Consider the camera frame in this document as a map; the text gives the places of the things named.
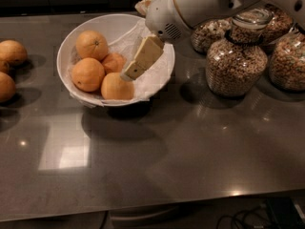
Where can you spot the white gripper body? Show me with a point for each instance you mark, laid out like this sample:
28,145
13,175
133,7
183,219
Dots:
161,14

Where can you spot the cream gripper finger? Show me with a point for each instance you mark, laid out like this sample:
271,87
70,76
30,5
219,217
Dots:
142,6
146,54

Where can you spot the orange front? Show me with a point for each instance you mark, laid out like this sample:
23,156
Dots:
115,88

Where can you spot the orange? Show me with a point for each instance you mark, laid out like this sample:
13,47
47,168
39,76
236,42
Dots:
115,88
4,66
92,44
87,75
13,52
114,62
7,87

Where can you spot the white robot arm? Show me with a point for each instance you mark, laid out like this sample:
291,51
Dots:
195,12

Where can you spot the orange middle in bowl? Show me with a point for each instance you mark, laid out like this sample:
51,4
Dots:
114,62

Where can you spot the white bowl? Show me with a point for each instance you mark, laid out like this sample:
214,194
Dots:
105,26

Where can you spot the orange top in bowl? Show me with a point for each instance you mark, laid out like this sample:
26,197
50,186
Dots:
92,44

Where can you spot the orange left in bowl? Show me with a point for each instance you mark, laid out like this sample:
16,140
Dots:
87,75

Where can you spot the back left glass jar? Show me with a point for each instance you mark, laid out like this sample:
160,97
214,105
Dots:
205,34

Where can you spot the front glass cereal jar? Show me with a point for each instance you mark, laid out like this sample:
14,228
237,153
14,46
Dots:
236,62

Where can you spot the glass cereal jar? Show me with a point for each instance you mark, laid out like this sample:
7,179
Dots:
287,64
236,62

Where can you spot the back right glass jar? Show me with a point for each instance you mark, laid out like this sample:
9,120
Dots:
280,25

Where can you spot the right glass cereal jar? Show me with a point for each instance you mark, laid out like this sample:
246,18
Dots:
287,64

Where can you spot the orange on table top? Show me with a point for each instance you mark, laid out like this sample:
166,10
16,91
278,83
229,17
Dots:
13,52

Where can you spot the orange on table middle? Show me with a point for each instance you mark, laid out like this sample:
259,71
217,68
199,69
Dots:
4,66

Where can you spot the orange on table bottom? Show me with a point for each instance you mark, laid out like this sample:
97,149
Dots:
7,87

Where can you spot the black power adapter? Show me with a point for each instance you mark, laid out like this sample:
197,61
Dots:
283,214

